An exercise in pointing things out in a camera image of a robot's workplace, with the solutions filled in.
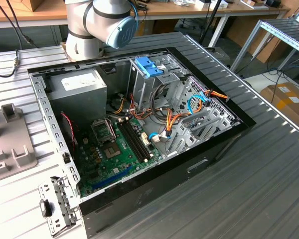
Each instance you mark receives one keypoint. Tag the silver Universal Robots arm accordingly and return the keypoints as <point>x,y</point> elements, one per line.
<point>77,22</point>

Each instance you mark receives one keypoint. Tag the perforated metal disk bay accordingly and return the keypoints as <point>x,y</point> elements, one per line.
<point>206,129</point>

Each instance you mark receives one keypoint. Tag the white board connector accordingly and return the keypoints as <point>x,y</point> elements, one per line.
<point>145,139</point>

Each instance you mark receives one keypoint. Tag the black RAM slot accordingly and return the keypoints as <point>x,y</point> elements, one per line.
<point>139,140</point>
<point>136,141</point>
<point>133,142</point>
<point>130,143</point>

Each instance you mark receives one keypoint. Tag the metal optical drive cage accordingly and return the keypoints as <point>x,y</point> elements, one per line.
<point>144,92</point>

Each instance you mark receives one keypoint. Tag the thin locking lever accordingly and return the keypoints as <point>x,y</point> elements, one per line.
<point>112,129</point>

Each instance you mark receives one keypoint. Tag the CPU socket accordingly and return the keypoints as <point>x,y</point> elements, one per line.
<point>111,150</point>

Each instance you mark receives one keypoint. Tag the blue plastic drive latch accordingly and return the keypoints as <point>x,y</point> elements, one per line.
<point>142,63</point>

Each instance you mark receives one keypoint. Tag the green motherboard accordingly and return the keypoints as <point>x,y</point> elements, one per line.
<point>107,171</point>

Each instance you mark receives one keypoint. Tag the black open PC case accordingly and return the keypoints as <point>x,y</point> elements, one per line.
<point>164,186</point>

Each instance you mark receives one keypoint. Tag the blue expansion slot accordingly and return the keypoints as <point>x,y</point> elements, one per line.
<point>112,177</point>

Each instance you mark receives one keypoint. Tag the grey power supply unit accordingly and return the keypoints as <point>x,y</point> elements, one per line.
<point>77,99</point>

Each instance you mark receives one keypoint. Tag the black case fan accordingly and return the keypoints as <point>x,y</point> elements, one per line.
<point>68,139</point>

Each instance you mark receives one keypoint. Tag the black tripod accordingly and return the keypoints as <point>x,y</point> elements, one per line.
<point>212,16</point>

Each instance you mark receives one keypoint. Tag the flat cardboard sheet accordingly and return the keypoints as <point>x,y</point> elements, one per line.
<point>265,53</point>

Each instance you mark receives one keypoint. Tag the black plastic latch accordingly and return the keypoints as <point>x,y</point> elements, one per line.
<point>46,208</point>

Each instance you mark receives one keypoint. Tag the small white box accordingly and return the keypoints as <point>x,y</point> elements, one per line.
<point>221,3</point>

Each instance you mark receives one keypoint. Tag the brown cardboard box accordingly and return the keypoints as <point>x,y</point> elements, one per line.
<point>286,104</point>

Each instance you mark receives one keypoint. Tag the grey parts rack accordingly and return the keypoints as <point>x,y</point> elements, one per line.
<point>7,134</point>

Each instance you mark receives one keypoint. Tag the small wooden block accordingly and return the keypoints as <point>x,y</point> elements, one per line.
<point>254,3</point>

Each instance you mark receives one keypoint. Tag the brown wooden box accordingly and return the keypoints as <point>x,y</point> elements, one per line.
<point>34,4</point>

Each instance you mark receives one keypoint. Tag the black desk device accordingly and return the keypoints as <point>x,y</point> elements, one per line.
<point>274,2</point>

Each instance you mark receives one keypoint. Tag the metal card retention bracket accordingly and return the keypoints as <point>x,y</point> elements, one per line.
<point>62,199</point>

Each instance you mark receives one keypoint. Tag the wooden desk white frame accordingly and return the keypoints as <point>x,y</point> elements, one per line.
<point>239,12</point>

